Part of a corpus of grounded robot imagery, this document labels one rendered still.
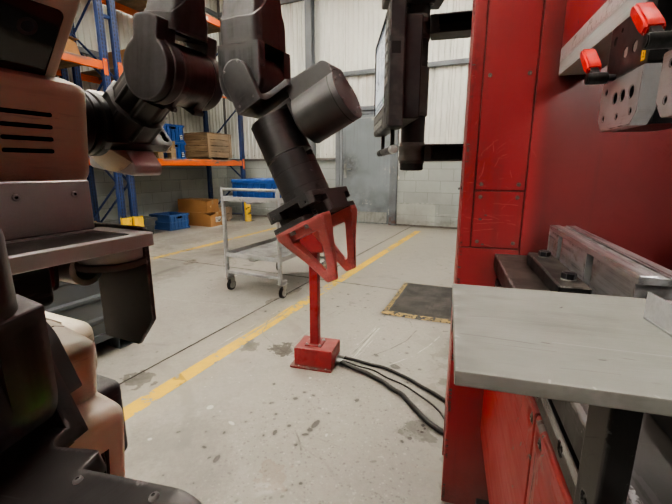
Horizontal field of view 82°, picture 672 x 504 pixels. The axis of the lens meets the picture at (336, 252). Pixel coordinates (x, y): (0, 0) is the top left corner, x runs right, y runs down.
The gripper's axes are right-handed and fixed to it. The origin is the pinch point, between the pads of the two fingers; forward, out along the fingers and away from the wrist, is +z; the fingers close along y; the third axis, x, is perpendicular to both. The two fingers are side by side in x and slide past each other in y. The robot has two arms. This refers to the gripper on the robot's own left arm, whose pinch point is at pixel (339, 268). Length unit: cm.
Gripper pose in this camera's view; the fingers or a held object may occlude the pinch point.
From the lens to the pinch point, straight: 46.6
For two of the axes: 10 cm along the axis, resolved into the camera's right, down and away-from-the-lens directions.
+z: 4.1, 9.1, 0.0
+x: -8.1, 3.6, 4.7
